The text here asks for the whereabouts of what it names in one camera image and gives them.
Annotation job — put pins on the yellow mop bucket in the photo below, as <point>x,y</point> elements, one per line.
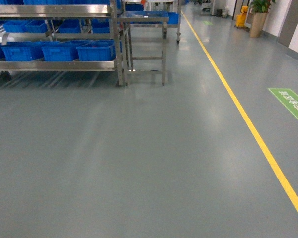
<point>241,18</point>

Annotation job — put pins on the far left blue bin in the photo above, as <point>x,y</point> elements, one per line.
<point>25,51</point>

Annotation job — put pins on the distant steel cart rack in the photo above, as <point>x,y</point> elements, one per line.
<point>172,7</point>

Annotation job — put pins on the blue bin with red bags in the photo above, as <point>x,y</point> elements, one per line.
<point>100,50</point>

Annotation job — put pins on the empty blue plastic bin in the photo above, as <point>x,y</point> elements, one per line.
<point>63,51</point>

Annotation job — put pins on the stainless steel side table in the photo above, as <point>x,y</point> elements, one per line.
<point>158,19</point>

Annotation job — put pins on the beige tall planter plant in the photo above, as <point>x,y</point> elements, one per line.
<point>259,10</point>

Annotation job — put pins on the stainless steel flow rack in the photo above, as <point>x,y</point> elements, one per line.
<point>61,21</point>

